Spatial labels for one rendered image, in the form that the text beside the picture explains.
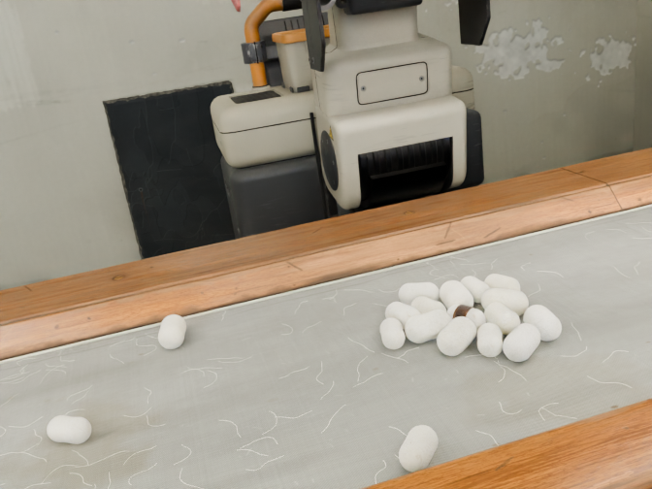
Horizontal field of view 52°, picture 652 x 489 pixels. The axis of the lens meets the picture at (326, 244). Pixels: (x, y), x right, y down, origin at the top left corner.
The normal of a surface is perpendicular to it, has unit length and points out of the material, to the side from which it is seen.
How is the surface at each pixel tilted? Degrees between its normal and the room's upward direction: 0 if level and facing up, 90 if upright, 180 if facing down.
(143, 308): 45
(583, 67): 90
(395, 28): 98
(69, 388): 0
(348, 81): 98
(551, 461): 0
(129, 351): 0
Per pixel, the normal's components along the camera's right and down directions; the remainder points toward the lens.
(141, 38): 0.24, 0.31
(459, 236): 0.10, -0.44
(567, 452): -0.14, -0.93
